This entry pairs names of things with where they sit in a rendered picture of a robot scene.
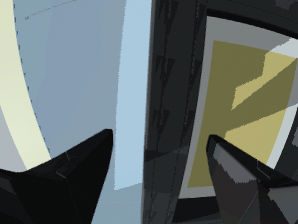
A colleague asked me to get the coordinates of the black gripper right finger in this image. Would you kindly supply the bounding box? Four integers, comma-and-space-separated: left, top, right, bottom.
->
206, 135, 298, 224

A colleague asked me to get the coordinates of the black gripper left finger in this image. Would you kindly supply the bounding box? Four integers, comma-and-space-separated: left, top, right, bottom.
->
0, 128, 113, 224

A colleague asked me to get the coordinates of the black picture frame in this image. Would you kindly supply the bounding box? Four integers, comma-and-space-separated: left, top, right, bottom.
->
140, 0, 298, 224

